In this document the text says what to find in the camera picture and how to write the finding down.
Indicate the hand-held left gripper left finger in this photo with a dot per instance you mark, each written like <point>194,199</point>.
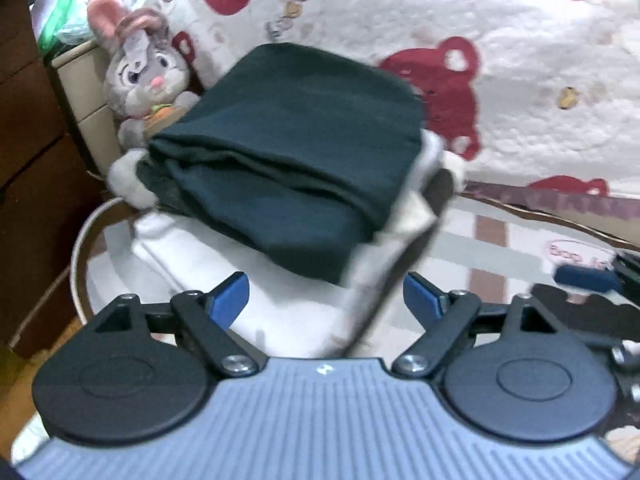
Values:
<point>232,300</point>

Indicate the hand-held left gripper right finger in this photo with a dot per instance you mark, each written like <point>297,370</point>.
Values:
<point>420,300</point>

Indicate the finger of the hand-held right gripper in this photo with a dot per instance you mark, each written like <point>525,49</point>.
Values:
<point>585,277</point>
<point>590,315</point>

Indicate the dark green frayed pants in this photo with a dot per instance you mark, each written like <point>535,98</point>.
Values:
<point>300,135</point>

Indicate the white printed folded garment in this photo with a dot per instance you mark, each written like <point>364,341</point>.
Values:
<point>190,260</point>

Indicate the purple-trimmed mattress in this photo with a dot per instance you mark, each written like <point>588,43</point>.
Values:
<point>575,205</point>

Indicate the cream folded garment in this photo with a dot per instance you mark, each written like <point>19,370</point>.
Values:
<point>412,215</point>

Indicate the black folded garment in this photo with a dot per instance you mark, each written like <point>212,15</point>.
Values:
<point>442,191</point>

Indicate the white quilt with red bears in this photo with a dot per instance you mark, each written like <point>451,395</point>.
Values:
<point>525,85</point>

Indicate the brown wooden cabinet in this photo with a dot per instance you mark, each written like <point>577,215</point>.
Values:
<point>30,160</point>

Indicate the grey rabbit plush toy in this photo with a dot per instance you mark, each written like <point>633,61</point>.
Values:
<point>140,70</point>

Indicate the beige drawer unit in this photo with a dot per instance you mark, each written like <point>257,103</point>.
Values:
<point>80,90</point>

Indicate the green plastic bag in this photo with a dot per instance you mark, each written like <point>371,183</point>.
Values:
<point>65,5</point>

